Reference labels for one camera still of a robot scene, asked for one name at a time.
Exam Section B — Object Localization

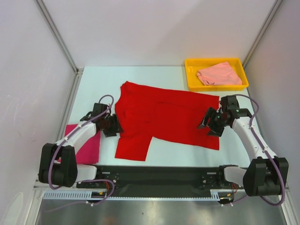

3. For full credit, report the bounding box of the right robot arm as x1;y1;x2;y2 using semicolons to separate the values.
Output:
199;95;289;198

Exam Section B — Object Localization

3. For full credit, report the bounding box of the left cable duct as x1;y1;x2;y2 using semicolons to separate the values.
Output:
43;190;107;200

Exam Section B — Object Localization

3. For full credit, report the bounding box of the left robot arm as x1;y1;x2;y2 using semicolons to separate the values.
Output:
38;103;122;189

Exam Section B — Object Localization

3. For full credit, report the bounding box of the cable duct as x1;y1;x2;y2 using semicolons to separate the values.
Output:
43;190;107;200
210;189;234;201

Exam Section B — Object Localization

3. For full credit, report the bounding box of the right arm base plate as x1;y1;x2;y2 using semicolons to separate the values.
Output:
200;172;243;190

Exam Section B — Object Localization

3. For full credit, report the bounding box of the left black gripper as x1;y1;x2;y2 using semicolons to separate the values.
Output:
101;113;124;137

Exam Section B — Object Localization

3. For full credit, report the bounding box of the left aluminium corner post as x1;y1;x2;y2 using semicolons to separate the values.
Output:
34;0;78;74

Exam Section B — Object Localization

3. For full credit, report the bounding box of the right aluminium corner post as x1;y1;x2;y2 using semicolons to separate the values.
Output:
242;0;284;68

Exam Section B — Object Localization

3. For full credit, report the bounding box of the right cable duct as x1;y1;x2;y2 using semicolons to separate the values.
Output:
210;189;234;201

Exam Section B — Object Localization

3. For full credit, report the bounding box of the aluminium frame rail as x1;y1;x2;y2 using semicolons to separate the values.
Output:
32;171;290;192

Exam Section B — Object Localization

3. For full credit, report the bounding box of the folded magenta t shirt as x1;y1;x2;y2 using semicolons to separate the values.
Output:
65;123;100;164

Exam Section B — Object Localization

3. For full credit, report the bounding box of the yellow plastic bin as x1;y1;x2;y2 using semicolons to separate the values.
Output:
184;58;249;91

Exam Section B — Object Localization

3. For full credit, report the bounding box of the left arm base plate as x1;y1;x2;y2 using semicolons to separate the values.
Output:
76;166;119;189

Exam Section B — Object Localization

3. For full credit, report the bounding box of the pink t shirt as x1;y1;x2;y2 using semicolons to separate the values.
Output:
197;62;242;86

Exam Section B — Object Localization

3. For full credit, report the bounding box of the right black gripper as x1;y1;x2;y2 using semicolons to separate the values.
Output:
197;106;229;137

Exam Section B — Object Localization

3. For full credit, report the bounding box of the red t shirt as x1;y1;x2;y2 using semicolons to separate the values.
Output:
115;82;220;161

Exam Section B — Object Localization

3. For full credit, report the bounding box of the aluminium corner post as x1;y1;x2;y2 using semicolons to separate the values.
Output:
242;0;284;68
34;0;78;74

